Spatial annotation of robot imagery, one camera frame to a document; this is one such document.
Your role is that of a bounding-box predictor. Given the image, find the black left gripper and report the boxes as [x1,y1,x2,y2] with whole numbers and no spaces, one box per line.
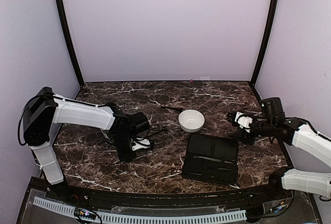
[113,132,137,162]

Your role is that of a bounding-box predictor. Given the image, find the black zippered tool case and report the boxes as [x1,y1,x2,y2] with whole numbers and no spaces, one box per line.
[182,133,239,185]

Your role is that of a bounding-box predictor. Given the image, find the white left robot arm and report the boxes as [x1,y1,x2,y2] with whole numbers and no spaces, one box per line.
[18,87,152,201]

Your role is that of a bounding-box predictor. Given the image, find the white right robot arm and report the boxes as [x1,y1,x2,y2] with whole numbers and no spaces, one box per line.
[227,111,330,201]

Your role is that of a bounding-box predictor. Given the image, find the black hair clip middle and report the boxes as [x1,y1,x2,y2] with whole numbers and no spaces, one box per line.
[147,126,169,138]

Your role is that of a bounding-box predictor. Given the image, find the black hair clip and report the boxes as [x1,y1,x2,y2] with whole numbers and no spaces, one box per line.
[161,106,184,112]
[147,126,169,138]

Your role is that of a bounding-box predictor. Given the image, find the black hair clip far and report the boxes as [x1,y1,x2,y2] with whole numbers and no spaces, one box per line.
[161,106,184,112]

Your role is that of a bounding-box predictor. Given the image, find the silver thinning scissors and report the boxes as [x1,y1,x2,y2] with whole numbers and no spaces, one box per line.
[101,130,116,148]

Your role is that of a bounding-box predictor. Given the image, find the plain white bowl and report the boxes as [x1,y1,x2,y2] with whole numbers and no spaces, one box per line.
[178,109,205,133]

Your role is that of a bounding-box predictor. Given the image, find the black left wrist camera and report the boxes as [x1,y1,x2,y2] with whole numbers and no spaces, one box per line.
[130,112,149,135]

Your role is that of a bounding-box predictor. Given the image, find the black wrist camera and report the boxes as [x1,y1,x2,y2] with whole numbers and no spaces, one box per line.
[130,112,149,135]
[260,97,286,125]

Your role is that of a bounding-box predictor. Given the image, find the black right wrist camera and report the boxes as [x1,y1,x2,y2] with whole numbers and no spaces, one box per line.
[260,97,286,125]

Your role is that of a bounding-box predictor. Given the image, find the black front table rail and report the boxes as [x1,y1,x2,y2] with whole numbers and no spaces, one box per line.
[31,177,295,211]

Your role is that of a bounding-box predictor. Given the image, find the white slotted cable duct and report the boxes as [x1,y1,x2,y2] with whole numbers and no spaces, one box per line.
[33,197,247,223]

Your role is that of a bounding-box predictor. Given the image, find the black right corner post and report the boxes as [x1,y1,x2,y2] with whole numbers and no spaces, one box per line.
[249,0,278,88]

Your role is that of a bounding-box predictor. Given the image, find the black corner post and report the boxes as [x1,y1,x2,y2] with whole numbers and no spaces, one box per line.
[249,0,278,88]
[55,0,85,87]

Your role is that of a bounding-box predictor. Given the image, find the black left corner post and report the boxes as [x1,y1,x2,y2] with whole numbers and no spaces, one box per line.
[55,0,85,87]

